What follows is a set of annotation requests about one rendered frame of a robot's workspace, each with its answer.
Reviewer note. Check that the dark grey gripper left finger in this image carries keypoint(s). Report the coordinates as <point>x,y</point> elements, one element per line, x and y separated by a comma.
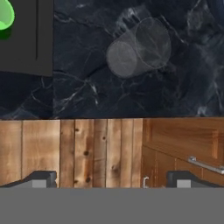
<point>43,178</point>

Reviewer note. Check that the clear glass cup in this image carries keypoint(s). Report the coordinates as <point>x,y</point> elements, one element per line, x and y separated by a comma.
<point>140,46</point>

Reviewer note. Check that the wooden cupboard door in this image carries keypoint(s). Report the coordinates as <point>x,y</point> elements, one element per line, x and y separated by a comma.
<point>157,169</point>

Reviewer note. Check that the green cup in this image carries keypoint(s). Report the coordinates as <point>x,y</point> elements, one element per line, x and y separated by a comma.
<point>5,18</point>

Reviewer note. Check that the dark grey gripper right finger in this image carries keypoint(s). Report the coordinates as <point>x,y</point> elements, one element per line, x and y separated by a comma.
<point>182,178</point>

